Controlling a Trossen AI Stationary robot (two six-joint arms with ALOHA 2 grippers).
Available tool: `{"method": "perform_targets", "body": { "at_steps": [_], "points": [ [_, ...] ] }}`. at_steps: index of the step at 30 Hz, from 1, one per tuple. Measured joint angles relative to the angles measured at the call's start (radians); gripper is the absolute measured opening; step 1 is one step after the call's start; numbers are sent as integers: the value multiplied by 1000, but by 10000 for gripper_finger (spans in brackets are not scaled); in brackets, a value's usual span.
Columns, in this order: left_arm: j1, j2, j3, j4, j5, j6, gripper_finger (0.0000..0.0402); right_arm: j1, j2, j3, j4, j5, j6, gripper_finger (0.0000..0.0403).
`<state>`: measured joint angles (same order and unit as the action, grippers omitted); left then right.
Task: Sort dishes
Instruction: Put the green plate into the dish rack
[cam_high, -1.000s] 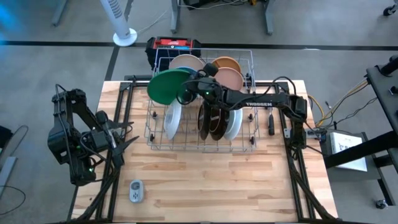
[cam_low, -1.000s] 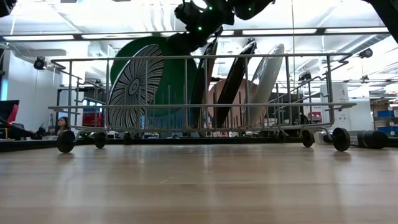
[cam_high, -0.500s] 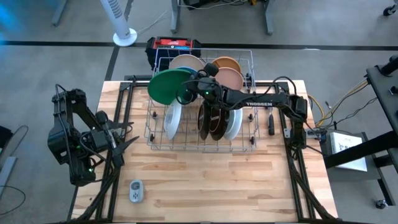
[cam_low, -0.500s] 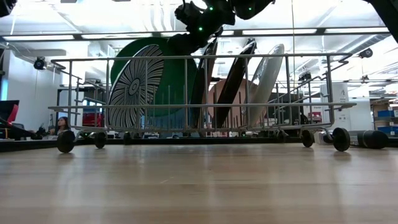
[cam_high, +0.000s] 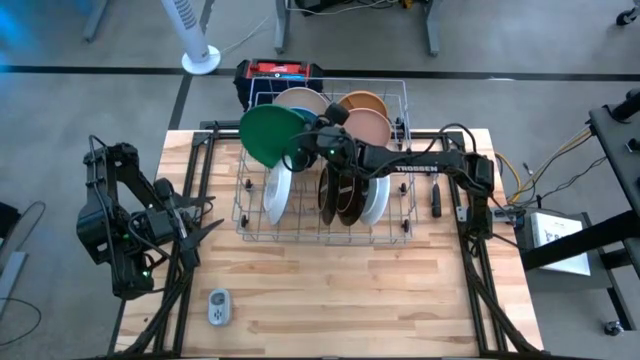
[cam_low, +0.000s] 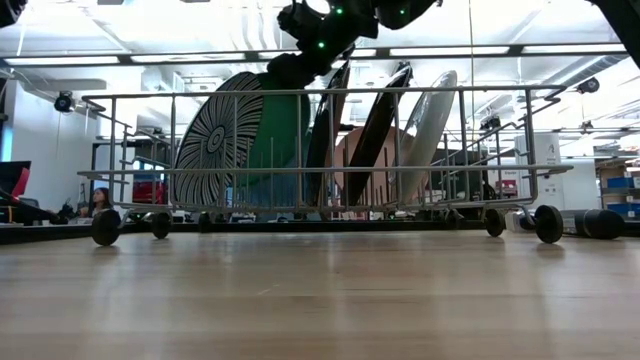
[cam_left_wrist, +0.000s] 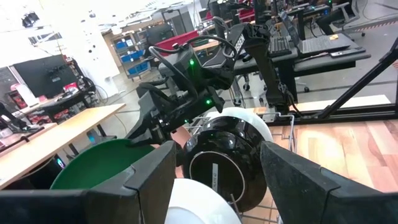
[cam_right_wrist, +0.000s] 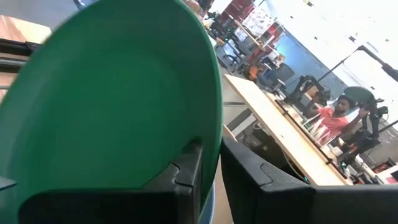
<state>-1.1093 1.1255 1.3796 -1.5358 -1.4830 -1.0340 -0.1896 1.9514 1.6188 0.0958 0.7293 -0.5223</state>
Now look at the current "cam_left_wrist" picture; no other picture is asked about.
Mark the dark hanging fixture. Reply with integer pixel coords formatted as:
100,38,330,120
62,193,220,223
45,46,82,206
21,11,40,29

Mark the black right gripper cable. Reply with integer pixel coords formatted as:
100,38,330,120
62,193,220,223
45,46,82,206
148,34,239,100

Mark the grey office desk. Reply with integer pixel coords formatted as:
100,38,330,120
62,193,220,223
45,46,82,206
232,45,373,103

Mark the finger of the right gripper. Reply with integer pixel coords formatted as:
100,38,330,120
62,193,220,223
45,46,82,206
125,119,163,147

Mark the grey shelf unit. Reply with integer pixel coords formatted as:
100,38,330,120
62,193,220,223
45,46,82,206
111,29,154,79

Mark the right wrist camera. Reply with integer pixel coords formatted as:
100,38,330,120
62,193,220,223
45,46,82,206
157,46,206,94

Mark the white plate blue rim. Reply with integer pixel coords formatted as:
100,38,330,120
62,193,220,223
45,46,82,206
164,177,243,224

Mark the large black tv screen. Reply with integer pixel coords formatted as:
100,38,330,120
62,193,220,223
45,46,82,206
12,54,78,99

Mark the long wooden table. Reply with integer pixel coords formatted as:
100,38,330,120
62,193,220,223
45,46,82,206
0,103,127,190

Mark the white plate red rim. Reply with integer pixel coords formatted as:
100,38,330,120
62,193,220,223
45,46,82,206
205,106,275,143

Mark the open grey laptop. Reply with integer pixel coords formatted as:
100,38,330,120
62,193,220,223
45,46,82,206
279,11,352,56

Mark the green plate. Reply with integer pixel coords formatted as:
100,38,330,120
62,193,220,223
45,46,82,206
49,138,156,190

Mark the black keyboard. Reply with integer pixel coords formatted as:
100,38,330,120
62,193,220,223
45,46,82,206
267,36,292,58

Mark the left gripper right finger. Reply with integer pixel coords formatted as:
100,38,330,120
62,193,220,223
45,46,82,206
259,141,341,224

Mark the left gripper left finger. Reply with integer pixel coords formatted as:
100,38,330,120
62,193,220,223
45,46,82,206
123,139,178,224

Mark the glossy black plate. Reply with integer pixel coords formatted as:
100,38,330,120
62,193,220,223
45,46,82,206
182,115,269,213

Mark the grey office chair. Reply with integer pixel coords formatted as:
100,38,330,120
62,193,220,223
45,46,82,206
315,1,366,38

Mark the red fabric panel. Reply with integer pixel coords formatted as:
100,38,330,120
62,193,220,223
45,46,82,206
154,29,216,53

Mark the grey wire dish rack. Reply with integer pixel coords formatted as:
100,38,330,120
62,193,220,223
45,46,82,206
185,111,297,224

